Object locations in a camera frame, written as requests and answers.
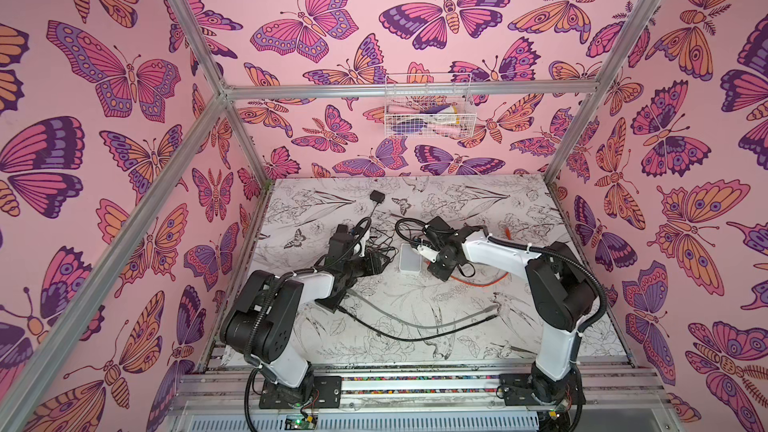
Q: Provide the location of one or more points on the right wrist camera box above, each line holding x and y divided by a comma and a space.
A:
427, 253

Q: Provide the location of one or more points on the white wire basket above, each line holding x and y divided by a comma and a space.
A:
429, 106

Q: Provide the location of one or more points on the black network switch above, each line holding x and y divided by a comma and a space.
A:
338, 293

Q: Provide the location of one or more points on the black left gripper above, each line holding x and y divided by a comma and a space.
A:
372, 263

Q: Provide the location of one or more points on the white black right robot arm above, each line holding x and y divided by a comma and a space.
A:
566, 296

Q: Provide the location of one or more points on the aluminium frame post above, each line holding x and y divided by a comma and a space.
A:
220, 89

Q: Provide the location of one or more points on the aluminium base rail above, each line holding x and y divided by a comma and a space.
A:
613, 396

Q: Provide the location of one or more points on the white network switch box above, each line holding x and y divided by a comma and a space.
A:
410, 262

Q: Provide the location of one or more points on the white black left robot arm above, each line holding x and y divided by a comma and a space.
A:
260, 322

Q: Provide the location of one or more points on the black power adapter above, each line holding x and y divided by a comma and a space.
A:
379, 222
381, 244

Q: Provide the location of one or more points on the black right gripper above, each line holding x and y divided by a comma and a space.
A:
437, 240

